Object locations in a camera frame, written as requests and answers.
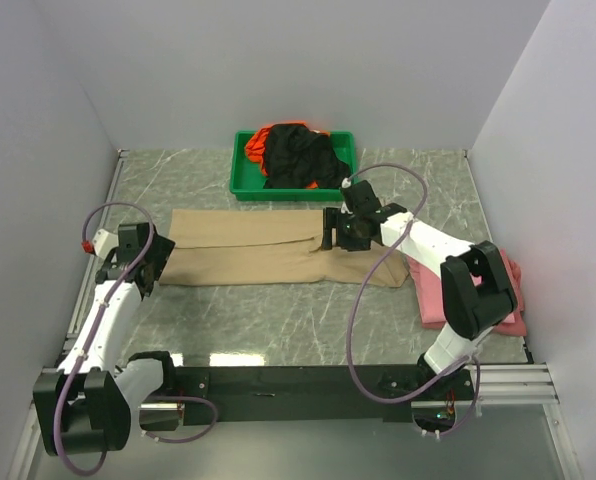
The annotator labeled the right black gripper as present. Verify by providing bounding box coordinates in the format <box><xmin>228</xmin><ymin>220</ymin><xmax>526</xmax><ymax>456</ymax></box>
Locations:
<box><xmin>320</xmin><ymin>207</ymin><xmax>372</xmax><ymax>252</ymax></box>

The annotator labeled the beige t shirt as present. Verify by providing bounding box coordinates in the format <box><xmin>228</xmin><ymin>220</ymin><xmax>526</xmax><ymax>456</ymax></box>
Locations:
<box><xmin>159</xmin><ymin>209</ymin><xmax>386</xmax><ymax>286</ymax></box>

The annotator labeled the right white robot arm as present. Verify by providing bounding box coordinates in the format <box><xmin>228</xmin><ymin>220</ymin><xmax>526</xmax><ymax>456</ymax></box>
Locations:
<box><xmin>321</xmin><ymin>180</ymin><xmax>518</xmax><ymax>404</ymax></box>

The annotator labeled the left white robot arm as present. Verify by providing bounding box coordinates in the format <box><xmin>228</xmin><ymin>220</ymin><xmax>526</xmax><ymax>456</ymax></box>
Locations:
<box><xmin>33</xmin><ymin>222</ymin><xmax>178</xmax><ymax>456</ymax></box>

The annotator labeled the light pink folded t shirt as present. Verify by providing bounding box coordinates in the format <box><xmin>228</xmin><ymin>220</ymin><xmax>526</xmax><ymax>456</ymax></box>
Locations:
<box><xmin>407</xmin><ymin>257</ymin><xmax>446</xmax><ymax>328</ymax></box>

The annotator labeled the black t shirt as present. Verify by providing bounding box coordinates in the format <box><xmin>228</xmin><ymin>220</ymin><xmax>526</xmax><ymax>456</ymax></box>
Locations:
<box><xmin>262</xmin><ymin>124</ymin><xmax>352</xmax><ymax>189</ymax></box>

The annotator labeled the green plastic bin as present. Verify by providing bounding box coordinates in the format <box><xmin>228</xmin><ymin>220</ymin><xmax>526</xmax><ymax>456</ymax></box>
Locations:
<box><xmin>229</xmin><ymin>130</ymin><xmax>358</xmax><ymax>202</ymax></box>

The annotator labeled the orange t shirt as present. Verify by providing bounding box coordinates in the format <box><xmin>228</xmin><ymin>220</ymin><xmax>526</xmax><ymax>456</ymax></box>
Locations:
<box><xmin>245</xmin><ymin>123</ymin><xmax>321</xmax><ymax>189</ymax></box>

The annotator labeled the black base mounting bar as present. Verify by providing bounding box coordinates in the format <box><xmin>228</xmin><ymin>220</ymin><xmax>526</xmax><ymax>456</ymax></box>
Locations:
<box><xmin>147</xmin><ymin>365</ymin><xmax>475</xmax><ymax>426</ymax></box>

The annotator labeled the dark pink folded t shirt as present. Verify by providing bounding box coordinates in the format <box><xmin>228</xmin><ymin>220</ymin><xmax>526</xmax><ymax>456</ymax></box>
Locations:
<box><xmin>421</xmin><ymin>248</ymin><xmax>528</xmax><ymax>337</ymax></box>

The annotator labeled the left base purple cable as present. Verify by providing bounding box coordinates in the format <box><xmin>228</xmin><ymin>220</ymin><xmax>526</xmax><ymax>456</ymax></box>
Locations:
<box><xmin>137</xmin><ymin>397</ymin><xmax>220</xmax><ymax>445</ymax></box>

